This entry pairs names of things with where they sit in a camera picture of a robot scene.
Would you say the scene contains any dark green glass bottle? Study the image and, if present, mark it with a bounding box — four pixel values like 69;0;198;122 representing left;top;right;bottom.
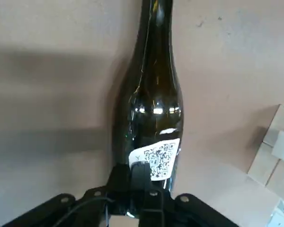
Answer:
117;0;184;218

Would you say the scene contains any white QR code label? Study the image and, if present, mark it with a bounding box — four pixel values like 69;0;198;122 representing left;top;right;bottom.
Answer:
129;138;180;182

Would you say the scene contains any light wooden box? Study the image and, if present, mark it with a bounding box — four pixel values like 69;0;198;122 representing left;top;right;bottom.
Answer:
247;104;284;201

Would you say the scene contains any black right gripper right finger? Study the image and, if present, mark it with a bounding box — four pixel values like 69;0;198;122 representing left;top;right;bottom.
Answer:
132;162;237;227

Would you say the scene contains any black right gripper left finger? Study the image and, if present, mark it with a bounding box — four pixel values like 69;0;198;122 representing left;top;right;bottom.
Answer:
1;162;133;227

